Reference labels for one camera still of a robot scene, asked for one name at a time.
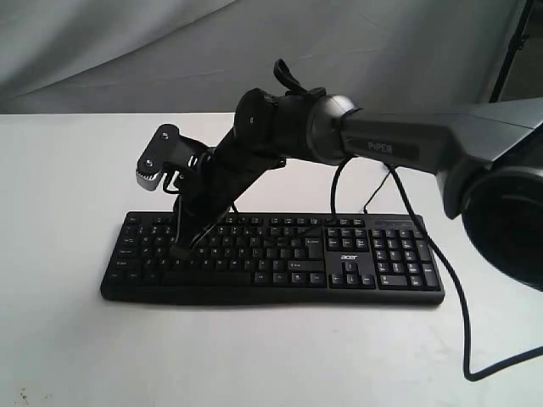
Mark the grey backdrop cloth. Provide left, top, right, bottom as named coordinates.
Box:
left=1, top=1, right=523, bottom=114

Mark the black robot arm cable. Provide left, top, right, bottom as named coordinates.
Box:
left=328, top=154, right=543, bottom=372

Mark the black stand pole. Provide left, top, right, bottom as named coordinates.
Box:
left=489, top=0, right=535, bottom=103

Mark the black Acer keyboard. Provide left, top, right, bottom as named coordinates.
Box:
left=100, top=212, right=445, bottom=306

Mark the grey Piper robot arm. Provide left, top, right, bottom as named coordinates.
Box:
left=172, top=89, right=542, bottom=289

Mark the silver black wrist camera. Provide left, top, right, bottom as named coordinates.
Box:
left=136, top=124, right=209, bottom=192

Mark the black keyboard USB cable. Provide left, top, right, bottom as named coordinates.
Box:
left=361, top=163, right=394, bottom=215

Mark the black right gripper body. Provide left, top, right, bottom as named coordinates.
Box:
left=175, top=131, right=283, bottom=229

